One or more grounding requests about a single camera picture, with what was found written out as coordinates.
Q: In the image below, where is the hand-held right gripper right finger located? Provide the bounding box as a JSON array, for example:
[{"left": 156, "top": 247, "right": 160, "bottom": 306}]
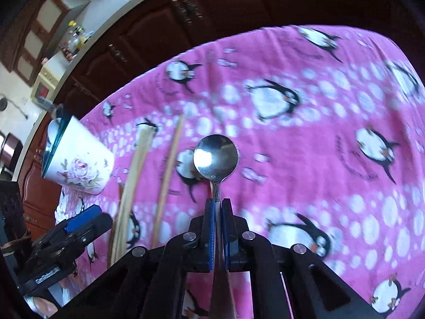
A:
[{"left": 222, "top": 199, "right": 382, "bottom": 319}]

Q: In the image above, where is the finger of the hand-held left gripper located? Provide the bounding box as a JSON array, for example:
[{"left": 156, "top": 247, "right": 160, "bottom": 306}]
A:
[
  {"left": 53, "top": 205, "right": 102, "bottom": 240},
  {"left": 66, "top": 213, "right": 113, "bottom": 256}
]

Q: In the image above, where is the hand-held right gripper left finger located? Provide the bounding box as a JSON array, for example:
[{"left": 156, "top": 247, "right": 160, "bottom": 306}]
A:
[{"left": 60, "top": 199, "right": 214, "bottom": 319}]

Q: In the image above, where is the white floral cup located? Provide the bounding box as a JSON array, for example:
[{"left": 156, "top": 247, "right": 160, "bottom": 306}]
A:
[{"left": 40, "top": 115, "right": 115, "bottom": 195}]

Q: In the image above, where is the wooden chopstick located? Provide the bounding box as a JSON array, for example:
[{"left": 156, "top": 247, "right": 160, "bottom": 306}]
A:
[
  {"left": 152, "top": 114, "right": 185, "bottom": 249},
  {"left": 121, "top": 124, "right": 157, "bottom": 255},
  {"left": 109, "top": 124, "right": 150, "bottom": 270}
]

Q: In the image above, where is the metal spoon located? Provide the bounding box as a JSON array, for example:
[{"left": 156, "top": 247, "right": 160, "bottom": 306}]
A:
[{"left": 193, "top": 135, "right": 240, "bottom": 319}]

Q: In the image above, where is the person's left hand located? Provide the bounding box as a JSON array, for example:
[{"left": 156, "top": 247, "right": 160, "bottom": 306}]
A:
[{"left": 25, "top": 296, "right": 60, "bottom": 319}]

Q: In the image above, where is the pink penguin blanket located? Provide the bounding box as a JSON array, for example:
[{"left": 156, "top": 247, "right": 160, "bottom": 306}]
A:
[{"left": 53, "top": 25, "right": 425, "bottom": 319}]

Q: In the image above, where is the red cooking pot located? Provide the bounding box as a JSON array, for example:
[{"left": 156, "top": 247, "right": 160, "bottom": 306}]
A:
[{"left": 0, "top": 132, "right": 24, "bottom": 173}]

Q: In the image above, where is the cream kitchen appliance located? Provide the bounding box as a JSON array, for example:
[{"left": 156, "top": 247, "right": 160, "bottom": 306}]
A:
[{"left": 31, "top": 63, "right": 63, "bottom": 107}]

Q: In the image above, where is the cluster of condiment bottles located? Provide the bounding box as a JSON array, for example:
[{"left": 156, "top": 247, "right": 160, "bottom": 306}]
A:
[{"left": 58, "top": 20, "right": 95, "bottom": 62}]

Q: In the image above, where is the wooden wall cabinet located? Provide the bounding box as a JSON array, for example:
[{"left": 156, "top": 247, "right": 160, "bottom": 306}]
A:
[{"left": 0, "top": 0, "right": 72, "bottom": 87}]

